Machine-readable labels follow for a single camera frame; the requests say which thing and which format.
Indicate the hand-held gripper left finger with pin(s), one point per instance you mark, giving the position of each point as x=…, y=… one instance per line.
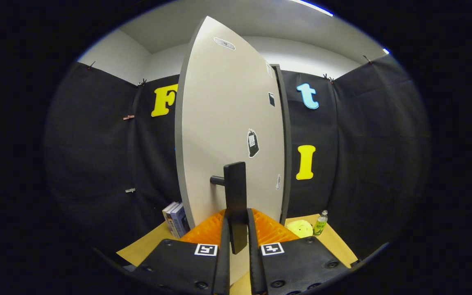
x=178, y=266

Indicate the long ceiling light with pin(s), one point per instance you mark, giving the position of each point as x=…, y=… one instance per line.
x=314, y=7

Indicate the yellow plush toy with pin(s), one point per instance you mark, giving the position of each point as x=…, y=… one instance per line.
x=299, y=228

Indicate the blue-grey book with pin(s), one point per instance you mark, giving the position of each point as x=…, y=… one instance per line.
x=179, y=221

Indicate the green drink bottle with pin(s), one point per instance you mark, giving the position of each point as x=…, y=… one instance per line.
x=320, y=225

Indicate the beige shoe cabinet door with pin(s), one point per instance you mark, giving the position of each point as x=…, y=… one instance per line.
x=219, y=114

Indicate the black backdrop cloth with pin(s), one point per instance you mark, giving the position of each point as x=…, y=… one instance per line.
x=363, y=143

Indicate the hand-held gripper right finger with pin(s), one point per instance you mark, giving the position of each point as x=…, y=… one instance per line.
x=297, y=266

